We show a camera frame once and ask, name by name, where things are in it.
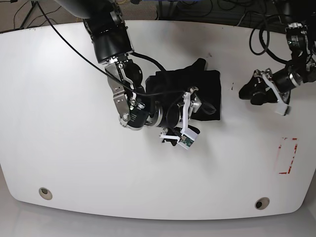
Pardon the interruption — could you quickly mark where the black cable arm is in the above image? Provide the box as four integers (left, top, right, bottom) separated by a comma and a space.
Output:
32, 0, 188, 124
249, 13, 294, 66

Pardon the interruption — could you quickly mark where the table grommet hole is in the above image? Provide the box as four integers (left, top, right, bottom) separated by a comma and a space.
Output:
255, 197, 270, 210
39, 188, 52, 200

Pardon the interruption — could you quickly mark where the black t-shirt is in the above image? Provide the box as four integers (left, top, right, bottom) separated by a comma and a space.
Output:
145, 58, 221, 121

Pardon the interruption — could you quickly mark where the red tape rectangle marking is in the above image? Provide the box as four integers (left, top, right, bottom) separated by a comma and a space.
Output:
276, 137, 298, 175

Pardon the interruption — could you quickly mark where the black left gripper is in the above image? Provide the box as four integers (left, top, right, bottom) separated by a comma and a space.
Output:
238, 69, 300, 105

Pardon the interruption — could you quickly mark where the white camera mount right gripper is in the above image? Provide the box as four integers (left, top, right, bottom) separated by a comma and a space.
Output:
159, 86, 201, 150

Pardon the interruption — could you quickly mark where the right table grommet hole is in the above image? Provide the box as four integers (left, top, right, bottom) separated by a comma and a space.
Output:
255, 197, 270, 210

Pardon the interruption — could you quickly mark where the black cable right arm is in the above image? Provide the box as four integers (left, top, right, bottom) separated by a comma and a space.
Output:
32, 0, 188, 124

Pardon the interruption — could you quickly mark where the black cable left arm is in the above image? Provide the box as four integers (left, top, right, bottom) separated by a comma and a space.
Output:
249, 13, 294, 66

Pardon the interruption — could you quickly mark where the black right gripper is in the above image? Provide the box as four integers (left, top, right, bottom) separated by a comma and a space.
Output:
158, 102, 217, 146

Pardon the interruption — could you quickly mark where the left table grommet hole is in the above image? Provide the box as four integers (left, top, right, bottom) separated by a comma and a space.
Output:
39, 188, 52, 200

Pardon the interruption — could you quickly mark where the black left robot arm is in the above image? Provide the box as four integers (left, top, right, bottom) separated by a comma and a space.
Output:
254, 0, 316, 104

